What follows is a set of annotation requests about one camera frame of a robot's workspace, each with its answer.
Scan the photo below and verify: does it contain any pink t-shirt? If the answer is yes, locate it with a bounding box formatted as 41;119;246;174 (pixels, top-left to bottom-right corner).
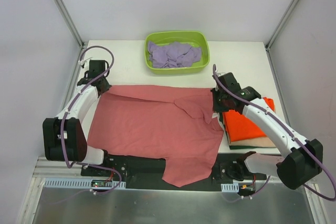
88;85;223;187

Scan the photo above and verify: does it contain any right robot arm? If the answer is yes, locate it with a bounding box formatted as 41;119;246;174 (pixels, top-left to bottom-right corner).
212;72;323;189

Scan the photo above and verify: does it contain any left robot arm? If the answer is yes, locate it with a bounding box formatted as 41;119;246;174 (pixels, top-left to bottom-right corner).
43;60;111;176

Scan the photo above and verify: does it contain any orange folded t-shirt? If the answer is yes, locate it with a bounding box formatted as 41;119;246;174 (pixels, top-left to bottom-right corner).
223;110;266;141

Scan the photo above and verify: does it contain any beige folded t-shirt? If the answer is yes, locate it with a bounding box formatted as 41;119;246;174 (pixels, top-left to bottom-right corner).
227;136;276;148

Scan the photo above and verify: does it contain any green plastic basin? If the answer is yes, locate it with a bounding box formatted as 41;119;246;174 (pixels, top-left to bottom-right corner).
144;30;210;74

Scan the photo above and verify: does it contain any lilac crumpled t-shirt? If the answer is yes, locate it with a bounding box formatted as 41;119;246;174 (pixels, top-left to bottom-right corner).
147;41;202;69

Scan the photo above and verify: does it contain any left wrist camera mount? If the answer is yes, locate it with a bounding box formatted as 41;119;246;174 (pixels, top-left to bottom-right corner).
78;57;91;68

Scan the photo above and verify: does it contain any right slotted cable duct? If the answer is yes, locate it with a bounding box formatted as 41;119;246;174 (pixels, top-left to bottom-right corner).
220;183;239;193

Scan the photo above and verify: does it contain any slotted cable duct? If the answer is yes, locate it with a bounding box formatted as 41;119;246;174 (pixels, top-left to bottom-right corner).
44;178;126;190
220;183;239;193

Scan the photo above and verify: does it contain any right aluminium frame post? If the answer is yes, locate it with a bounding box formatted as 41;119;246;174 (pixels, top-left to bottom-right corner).
265;0;300;51

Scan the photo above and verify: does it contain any aluminium frame post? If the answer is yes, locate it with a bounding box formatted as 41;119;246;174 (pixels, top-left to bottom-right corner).
54;0;85;48
265;0;300;51

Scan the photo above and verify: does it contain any left aluminium frame post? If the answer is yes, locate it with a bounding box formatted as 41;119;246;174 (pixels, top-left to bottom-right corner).
54;0;85;48

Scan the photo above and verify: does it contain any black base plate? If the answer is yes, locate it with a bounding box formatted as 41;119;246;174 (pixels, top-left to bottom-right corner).
80;152;268;191

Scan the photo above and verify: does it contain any aluminium front rail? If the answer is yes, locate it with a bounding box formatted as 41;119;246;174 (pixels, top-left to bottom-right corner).
33;155;336;183

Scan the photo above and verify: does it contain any left slotted cable duct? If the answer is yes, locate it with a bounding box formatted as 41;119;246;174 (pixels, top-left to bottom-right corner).
44;178;126;190

